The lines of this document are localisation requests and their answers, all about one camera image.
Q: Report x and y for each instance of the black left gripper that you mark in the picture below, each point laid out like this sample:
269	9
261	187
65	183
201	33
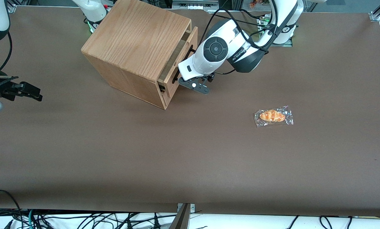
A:
176	76

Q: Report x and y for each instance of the wooden drawer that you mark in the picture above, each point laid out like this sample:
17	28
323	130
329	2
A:
193	36

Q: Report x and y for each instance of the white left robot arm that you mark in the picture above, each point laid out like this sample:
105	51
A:
196	65

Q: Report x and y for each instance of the wooden drawer cabinet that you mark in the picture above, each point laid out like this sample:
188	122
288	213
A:
136	41

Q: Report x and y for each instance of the plastic-wrapped bread roll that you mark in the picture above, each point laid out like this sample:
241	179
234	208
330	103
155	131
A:
272	116

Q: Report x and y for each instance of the brown table cover sheet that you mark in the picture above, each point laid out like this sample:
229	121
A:
177	152

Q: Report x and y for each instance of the silver rail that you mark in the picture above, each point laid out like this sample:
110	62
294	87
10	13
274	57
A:
193	5

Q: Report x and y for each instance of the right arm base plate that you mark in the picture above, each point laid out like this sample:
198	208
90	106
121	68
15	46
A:
91	28

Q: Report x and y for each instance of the metal frame bracket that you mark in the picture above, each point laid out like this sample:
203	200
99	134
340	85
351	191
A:
185	216

